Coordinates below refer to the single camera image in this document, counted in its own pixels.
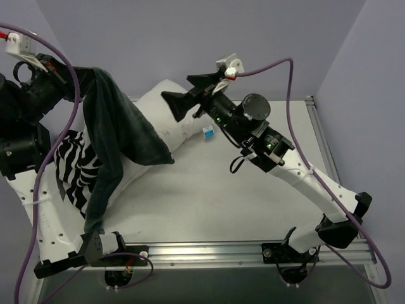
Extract white pillow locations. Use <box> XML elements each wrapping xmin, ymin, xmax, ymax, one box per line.
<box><xmin>108</xmin><ymin>80</ymin><xmax>211</xmax><ymax>205</ymax></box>

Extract zebra print pillowcase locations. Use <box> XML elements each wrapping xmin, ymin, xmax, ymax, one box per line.
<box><xmin>53</xmin><ymin>65</ymin><xmax>175</xmax><ymax>237</ymax></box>

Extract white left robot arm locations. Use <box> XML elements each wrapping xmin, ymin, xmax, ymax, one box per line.
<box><xmin>1</xmin><ymin>54</ymin><xmax>128</xmax><ymax>279</ymax></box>

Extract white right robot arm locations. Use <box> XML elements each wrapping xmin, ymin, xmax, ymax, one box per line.
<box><xmin>161</xmin><ymin>73</ymin><xmax>372</xmax><ymax>262</ymax></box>

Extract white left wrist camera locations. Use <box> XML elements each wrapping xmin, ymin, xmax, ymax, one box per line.
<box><xmin>5</xmin><ymin>32</ymin><xmax>39</xmax><ymax>65</ymax></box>

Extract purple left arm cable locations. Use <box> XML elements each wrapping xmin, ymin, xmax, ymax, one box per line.
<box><xmin>0</xmin><ymin>21</ymin><xmax>154</xmax><ymax>304</ymax></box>

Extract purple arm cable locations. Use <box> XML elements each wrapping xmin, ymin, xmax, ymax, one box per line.
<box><xmin>226</xmin><ymin>57</ymin><xmax>392</xmax><ymax>289</ymax></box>
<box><xmin>0</xmin><ymin>21</ymin><xmax>154</xmax><ymax>304</ymax></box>

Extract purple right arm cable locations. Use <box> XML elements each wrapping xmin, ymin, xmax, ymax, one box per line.
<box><xmin>226</xmin><ymin>57</ymin><xmax>392</xmax><ymax>289</ymax></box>

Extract aluminium right side rail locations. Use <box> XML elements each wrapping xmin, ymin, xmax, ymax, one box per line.
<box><xmin>305</xmin><ymin>96</ymin><xmax>361</xmax><ymax>239</ymax></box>

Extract aluminium rail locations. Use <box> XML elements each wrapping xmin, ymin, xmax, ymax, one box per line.
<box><xmin>305</xmin><ymin>96</ymin><xmax>361</xmax><ymax>239</ymax></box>
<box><xmin>34</xmin><ymin>237</ymin><xmax>378</xmax><ymax>272</ymax></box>

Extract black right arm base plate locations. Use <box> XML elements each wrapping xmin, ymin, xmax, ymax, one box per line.
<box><xmin>261</xmin><ymin>242</ymin><xmax>319</xmax><ymax>264</ymax></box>

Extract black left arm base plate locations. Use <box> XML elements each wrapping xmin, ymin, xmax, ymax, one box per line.
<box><xmin>91</xmin><ymin>245</ymin><xmax>149</xmax><ymax>267</ymax></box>

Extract aluminium front rail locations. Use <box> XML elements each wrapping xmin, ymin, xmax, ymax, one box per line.
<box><xmin>34</xmin><ymin>237</ymin><xmax>378</xmax><ymax>272</ymax></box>

